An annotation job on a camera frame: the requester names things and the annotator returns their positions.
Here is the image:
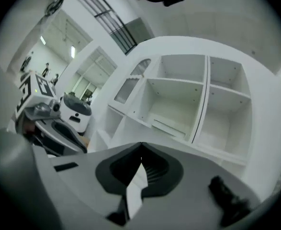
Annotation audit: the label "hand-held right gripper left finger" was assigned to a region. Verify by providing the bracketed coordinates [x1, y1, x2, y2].
[34, 141, 143, 230]

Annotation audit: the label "black hanging cables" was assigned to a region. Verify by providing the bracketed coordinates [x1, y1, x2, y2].
[42, 0, 85, 19]

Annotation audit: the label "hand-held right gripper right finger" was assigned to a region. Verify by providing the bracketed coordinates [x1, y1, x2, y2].
[127, 142, 262, 230]

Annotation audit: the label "grey wall panel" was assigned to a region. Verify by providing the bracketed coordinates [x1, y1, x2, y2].
[126, 17, 155, 48]

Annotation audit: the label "white round robot dark top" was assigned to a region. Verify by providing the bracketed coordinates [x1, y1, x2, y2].
[58, 92, 93, 133]

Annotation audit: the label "black window grille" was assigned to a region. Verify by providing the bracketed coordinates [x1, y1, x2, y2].
[73, 0, 139, 55]

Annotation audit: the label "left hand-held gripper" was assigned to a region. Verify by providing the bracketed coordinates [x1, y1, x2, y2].
[14, 72, 88, 157]

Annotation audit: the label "ribbed glass cabinet door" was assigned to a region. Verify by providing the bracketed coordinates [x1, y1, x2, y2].
[113, 58, 153, 104]

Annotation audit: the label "white shelf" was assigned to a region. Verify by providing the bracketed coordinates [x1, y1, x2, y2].
[92, 35, 281, 177]

